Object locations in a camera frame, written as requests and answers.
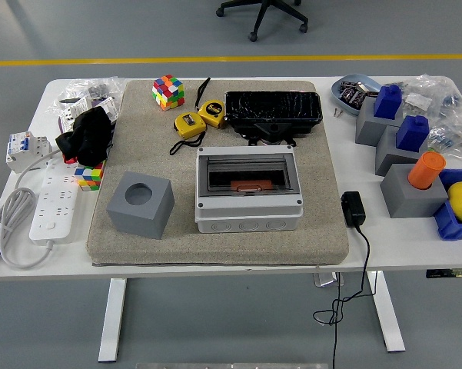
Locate orange cylinder battery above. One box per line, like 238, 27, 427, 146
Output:
230, 179, 273, 193
407, 151, 447, 191

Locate smoky transparent box lid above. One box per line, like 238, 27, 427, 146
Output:
204, 155, 294, 194

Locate light grey junction box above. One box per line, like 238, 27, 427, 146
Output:
194, 145, 305, 234

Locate grey-brown mat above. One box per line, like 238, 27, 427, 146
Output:
86, 79, 350, 267

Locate yellow tape measure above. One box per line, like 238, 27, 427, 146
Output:
194, 77, 228, 130
169, 111, 208, 157

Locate black glossy plastic tray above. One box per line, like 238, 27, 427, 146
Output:
224, 91, 324, 135

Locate grey block with round hole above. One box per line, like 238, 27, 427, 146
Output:
380, 164, 450, 219
105, 171, 176, 240

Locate colourful puzzle cube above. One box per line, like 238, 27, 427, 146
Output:
75, 161, 107, 192
151, 74, 186, 111

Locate black power adapter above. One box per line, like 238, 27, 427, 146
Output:
340, 191, 367, 228

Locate pale blue plate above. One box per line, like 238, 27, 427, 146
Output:
330, 74, 381, 117

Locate grey block holder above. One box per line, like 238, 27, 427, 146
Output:
354, 98, 404, 147
374, 125, 431, 177

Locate black cloth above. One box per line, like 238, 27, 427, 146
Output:
55, 106, 115, 167

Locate dark wrapped candies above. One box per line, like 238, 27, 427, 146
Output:
338, 81, 380, 108

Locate clear bag of metal parts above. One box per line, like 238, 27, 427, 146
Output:
48, 76, 126, 116

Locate white power strip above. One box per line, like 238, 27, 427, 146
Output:
29, 157, 81, 247

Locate black office chair base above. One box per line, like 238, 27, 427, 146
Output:
215, 0, 309, 42

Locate blue plastic block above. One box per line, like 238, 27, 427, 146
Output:
373, 84, 404, 120
395, 115, 430, 151

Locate white table leg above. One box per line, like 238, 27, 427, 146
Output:
98, 278, 128, 363
367, 271, 407, 353

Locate white circuit breaker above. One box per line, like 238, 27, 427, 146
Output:
5, 131, 53, 174

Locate blue plastic bin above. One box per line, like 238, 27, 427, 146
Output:
433, 168, 462, 241

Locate clear bags of small parts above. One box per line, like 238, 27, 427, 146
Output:
384, 75, 462, 166

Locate table height control panel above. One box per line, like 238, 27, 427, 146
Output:
425, 268, 462, 279

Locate clear plastic bracket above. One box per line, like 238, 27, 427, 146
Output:
313, 271, 345, 288

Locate black adapter cord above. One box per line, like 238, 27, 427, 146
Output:
312, 224, 377, 369

